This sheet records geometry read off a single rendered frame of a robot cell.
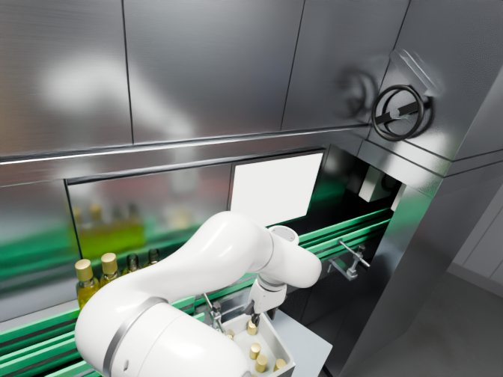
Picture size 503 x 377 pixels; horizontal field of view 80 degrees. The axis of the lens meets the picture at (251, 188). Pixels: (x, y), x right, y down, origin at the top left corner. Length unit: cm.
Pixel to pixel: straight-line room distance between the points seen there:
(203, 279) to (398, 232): 113
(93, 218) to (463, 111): 120
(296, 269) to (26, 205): 68
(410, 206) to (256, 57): 84
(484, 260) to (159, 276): 328
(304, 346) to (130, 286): 111
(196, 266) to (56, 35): 59
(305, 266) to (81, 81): 65
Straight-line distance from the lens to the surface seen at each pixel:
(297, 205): 131
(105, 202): 92
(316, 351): 144
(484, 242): 340
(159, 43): 83
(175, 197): 96
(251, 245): 42
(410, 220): 138
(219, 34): 88
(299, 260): 66
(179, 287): 41
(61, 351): 101
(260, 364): 108
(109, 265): 87
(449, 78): 126
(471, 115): 123
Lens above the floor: 192
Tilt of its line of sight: 31 degrees down
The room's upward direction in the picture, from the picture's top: 9 degrees clockwise
